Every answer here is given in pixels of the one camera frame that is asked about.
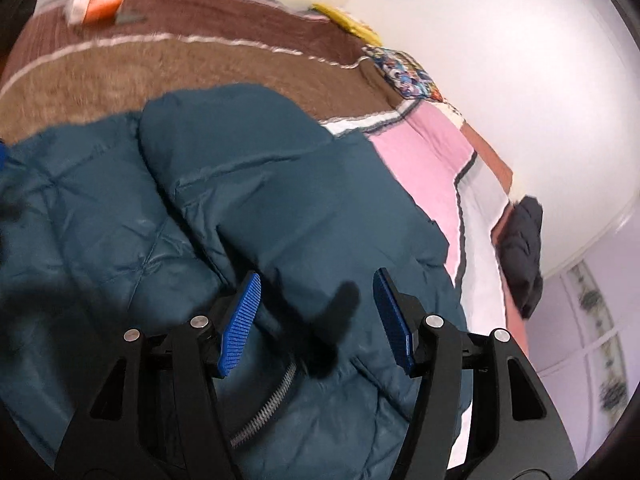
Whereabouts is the colourful cartoon print pillow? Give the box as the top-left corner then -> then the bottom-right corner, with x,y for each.
362,44 -> 445,103

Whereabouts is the white wardrobe with floral trim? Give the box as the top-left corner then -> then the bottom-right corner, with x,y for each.
526,214 -> 639,465

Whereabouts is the orange white tissue pack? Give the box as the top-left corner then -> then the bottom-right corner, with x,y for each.
64,0 -> 124,26

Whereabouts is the black folded puffer jacket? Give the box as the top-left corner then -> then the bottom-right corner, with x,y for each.
498,196 -> 544,320

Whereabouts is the striped patchwork bed blanket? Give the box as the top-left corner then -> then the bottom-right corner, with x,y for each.
1,0 -> 511,478

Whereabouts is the yellow cloth item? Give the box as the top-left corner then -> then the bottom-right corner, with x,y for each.
311,3 -> 383,47

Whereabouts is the teal quilted puffer jacket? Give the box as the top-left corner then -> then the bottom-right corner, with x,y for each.
1,84 -> 465,479

